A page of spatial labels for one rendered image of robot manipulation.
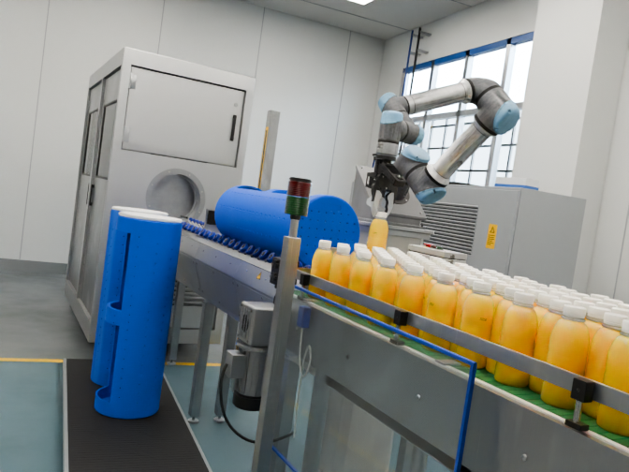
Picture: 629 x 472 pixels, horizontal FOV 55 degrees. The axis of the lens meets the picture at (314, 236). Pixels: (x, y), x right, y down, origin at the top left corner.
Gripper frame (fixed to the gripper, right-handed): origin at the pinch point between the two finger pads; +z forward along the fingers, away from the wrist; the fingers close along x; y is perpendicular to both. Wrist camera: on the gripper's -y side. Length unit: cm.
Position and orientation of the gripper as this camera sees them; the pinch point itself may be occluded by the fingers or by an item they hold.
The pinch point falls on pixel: (381, 213)
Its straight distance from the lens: 209.9
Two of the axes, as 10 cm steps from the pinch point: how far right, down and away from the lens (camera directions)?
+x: -8.8, -1.0, -4.7
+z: -1.4, 9.9, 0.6
